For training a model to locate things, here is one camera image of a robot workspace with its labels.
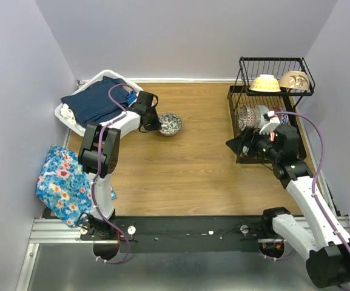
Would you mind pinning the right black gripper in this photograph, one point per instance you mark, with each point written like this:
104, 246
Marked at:
253, 136

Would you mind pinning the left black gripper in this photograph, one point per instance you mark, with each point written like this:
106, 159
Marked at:
156, 125

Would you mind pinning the grey paisley pattern bowl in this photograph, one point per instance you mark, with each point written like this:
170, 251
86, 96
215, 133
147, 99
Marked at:
170, 124

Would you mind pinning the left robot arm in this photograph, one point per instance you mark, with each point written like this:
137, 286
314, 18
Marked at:
99, 153

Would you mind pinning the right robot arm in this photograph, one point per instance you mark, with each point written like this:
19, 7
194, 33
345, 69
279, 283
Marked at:
325, 246

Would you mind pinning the black two-tier dish rack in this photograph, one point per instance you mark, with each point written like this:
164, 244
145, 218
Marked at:
240, 94

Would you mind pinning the white plastic laundry basket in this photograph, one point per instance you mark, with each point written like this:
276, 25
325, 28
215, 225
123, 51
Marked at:
82, 85

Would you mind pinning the brown lattice pattern bowl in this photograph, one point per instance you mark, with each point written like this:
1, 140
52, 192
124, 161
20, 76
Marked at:
246, 117

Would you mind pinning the white ribbed bowl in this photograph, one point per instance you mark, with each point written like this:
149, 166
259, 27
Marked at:
261, 112

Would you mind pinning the blue zigzag pattern bowl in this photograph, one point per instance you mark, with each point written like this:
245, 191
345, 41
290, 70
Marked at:
284, 119

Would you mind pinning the dark blue folded garment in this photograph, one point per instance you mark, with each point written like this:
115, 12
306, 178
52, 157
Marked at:
93, 104

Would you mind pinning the yellow patterned bowl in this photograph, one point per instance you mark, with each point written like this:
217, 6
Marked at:
265, 83

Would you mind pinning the white crumpled cloth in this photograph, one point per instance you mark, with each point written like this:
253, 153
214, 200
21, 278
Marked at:
68, 115

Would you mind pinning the beige bowl brown leaf pattern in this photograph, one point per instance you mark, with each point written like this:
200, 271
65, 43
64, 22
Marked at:
295, 80

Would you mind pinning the blue floral fabric bag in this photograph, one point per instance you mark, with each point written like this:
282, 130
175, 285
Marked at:
70, 193

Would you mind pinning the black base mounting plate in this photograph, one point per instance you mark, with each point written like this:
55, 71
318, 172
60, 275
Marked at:
180, 234

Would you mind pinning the aluminium frame rail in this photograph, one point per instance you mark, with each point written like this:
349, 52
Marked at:
57, 259

